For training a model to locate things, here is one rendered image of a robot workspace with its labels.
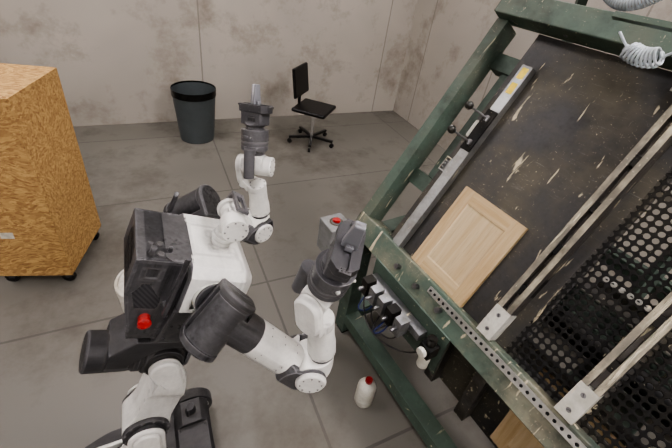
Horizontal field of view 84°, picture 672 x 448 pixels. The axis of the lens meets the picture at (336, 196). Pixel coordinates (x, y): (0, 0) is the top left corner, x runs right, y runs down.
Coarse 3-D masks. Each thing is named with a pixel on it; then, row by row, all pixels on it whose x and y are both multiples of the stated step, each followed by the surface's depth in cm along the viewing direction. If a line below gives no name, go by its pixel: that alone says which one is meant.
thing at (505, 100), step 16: (512, 80) 159; (528, 80) 158; (512, 96) 158; (480, 144) 165; (464, 160) 166; (448, 176) 168; (432, 192) 172; (416, 208) 176; (432, 208) 174; (416, 224) 174; (400, 240) 177
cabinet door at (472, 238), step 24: (456, 216) 163; (480, 216) 156; (504, 216) 149; (432, 240) 168; (456, 240) 161; (480, 240) 154; (504, 240) 147; (432, 264) 165; (456, 264) 158; (480, 264) 151; (456, 288) 155
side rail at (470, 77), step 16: (496, 32) 169; (512, 32) 172; (480, 48) 173; (496, 48) 173; (480, 64) 173; (464, 80) 174; (480, 80) 179; (448, 96) 178; (464, 96) 180; (432, 112) 182; (448, 112) 180; (432, 128) 180; (416, 144) 184; (432, 144) 187; (400, 160) 188; (416, 160) 187; (400, 176) 188; (384, 192) 190; (400, 192) 195; (368, 208) 194; (384, 208) 196
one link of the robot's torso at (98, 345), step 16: (112, 320) 108; (96, 336) 102; (112, 336) 104; (96, 352) 100; (112, 352) 100; (128, 352) 101; (144, 352) 103; (80, 368) 100; (96, 368) 101; (112, 368) 102; (128, 368) 106
